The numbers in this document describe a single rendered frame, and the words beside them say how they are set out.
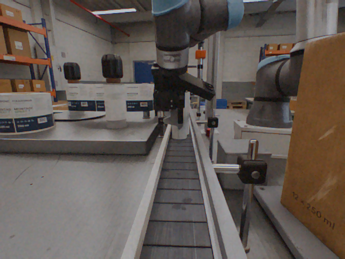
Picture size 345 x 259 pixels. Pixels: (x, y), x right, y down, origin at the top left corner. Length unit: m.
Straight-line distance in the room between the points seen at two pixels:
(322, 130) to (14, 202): 0.55
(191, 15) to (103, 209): 0.40
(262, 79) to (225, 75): 7.74
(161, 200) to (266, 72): 0.54
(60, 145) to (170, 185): 0.48
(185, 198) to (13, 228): 0.29
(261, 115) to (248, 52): 7.97
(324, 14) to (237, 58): 7.94
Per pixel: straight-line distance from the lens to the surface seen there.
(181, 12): 0.39
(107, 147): 0.65
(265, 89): 0.69
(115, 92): 0.78
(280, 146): 0.67
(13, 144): 0.83
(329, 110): 0.30
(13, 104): 0.88
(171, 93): 0.46
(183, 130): 0.59
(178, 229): 0.26
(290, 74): 0.63
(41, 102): 0.89
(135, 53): 9.21
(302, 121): 0.34
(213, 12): 0.43
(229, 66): 8.47
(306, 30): 0.63
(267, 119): 0.68
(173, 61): 0.42
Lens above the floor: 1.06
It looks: 14 degrees down
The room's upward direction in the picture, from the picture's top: straight up
